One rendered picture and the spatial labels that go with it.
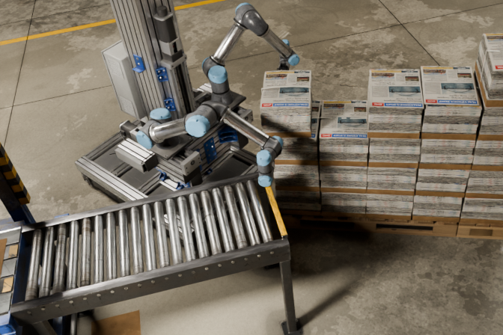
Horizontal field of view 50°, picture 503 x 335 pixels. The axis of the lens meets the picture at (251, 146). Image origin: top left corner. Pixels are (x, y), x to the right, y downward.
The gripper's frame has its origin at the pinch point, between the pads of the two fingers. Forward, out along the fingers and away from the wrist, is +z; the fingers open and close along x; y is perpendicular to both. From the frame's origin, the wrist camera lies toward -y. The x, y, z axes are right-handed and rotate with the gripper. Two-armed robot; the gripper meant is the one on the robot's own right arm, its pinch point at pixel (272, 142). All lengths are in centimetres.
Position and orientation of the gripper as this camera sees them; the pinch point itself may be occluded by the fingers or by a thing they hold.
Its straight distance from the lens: 311.1
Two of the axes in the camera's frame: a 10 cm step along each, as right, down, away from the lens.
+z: 1.3, -6.6, 7.4
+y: -1.1, -7.5, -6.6
